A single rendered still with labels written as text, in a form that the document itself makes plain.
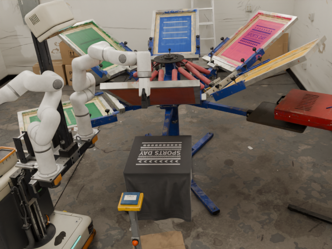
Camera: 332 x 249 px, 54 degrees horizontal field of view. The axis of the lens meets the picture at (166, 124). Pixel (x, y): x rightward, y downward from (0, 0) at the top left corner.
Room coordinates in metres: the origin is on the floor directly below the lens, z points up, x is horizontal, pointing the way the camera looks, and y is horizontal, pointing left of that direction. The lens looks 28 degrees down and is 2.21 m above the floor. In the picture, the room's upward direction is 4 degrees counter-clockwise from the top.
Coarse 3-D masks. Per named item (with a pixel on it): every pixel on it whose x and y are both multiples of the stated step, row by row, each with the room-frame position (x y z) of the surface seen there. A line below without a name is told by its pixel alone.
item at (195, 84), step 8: (184, 80) 1.75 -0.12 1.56; (192, 80) 1.75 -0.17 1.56; (104, 88) 1.79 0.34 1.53; (112, 88) 1.79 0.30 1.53; (120, 88) 1.78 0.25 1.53; (128, 88) 1.78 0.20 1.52; (136, 88) 1.78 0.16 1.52; (152, 88) 1.78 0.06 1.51; (128, 104) 2.39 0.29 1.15; (160, 104) 2.40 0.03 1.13; (168, 104) 2.40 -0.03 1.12; (176, 104) 2.40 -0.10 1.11
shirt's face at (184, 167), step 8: (136, 136) 2.21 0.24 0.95; (144, 136) 2.21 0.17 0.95; (152, 136) 2.20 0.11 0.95; (160, 136) 2.19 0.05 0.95; (168, 136) 2.18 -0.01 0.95; (176, 136) 2.17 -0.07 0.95; (184, 136) 2.16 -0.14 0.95; (136, 144) 2.10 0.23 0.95; (184, 144) 2.04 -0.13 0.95; (136, 152) 1.98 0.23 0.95; (184, 152) 1.94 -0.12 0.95; (128, 160) 1.89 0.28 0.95; (136, 160) 1.88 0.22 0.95; (184, 160) 1.84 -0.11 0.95; (128, 168) 1.79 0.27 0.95; (136, 168) 1.78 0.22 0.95; (144, 168) 1.78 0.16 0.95; (152, 168) 1.77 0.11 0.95; (160, 168) 1.76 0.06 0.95; (168, 168) 1.76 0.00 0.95; (176, 168) 1.75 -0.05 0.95; (184, 168) 1.74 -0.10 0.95
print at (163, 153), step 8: (144, 144) 2.09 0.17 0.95; (152, 144) 2.08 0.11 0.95; (160, 144) 2.07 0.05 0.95; (168, 144) 2.06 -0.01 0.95; (176, 144) 2.05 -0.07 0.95; (144, 152) 1.98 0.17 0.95; (152, 152) 1.97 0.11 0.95; (160, 152) 1.96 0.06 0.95; (168, 152) 1.95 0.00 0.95; (176, 152) 1.95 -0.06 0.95; (144, 160) 1.88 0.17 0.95; (152, 160) 1.87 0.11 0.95; (160, 160) 1.86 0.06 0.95; (168, 160) 1.85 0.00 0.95; (176, 160) 1.85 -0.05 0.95
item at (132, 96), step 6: (114, 90) 1.84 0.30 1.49; (120, 90) 1.84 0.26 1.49; (126, 90) 1.84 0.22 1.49; (132, 90) 1.84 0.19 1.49; (138, 90) 1.84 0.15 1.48; (150, 90) 1.84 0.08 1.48; (120, 96) 2.03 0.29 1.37; (126, 96) 2.04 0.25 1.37; (132, 96) 2.04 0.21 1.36; (138, 96) 2.04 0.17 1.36; (150, 96) 2.04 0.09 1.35; (156, 96) 2.04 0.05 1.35; (132, 102) 2.29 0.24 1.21; (138, 102) 2.29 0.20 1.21; (150, 102) 2.29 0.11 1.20; (156, 102) 2.30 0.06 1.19
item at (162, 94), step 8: (160, 88) 1.79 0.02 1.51; (168, 88) 1.79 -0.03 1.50; (176, 88) 1.79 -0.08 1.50; (184, 88) 1.79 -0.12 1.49; (192, 88) 1.79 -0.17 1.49; (160, 96) 2.04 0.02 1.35; (168, 96) 2.04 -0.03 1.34; (176, 96) 2.05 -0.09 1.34; (184, 96) 2.05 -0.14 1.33; (192, 96) 2.05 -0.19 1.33
